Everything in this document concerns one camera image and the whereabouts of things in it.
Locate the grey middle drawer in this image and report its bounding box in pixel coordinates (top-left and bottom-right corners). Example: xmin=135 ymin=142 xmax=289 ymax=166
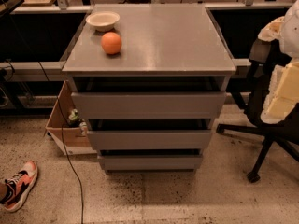
xmin=87 ymin=130 xmax=211 ymax=150

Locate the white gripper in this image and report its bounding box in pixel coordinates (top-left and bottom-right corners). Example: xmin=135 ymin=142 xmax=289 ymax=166
xmin=258 ymin=16 xmax=299 ymax=124

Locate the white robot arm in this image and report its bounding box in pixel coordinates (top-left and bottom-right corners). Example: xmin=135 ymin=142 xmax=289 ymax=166
xmin=258 ymin=0 xmax=299 ymax=124

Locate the black office chair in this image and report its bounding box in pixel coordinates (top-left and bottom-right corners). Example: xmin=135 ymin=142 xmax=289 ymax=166
xmin=216 ymin=38 xmax=299 ymax=183

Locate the orange white sneaker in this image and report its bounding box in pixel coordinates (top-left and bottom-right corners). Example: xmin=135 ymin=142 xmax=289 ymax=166
xmin=0 ymin=161 xmax=38 ymax=212

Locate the grey drawer cabinet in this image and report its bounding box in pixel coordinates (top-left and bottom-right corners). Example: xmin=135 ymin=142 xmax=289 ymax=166
xmin=61 ymin=3 xmax=237 ymax=175

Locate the black cable on floor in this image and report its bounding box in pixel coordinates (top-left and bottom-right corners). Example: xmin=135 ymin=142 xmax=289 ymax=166
xmin=36 ymin=61 xmax=85 ymax=224

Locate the orange fruit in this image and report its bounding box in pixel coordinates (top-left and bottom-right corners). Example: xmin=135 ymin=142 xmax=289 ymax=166
xmin=101 ymin=32 xmax=122 ymax=55

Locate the green bottle in box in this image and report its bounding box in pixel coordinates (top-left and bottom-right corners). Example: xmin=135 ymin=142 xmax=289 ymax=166
xmin=68 ymin=109 xmax=81 ymax=126

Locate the grey bottom drawer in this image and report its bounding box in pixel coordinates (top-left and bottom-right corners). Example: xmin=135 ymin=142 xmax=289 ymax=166
xmin=98 ymin=155 xmax=203 ymax=171

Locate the grey top drawer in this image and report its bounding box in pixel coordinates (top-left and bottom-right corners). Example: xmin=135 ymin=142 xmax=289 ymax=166
xmin=71 ymin=92 xmax=226 ymax=119

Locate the white bowl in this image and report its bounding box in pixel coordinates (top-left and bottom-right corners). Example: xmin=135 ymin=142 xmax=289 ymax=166
xmin=86 ymin=11 xmax=120 ymax=32

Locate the grey drawer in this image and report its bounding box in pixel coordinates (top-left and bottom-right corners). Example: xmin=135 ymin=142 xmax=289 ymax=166
xmin=98 ymin=155 xmax=203 ymax=171
xmin=71 ymin=92 xmax=226 ymax=119
xmin=87 ymin=130 xmax=211 ymax=150

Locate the cardboard box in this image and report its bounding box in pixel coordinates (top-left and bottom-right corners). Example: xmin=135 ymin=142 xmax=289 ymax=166
xmin=46 ymin=81 xmax=95 ymax=155

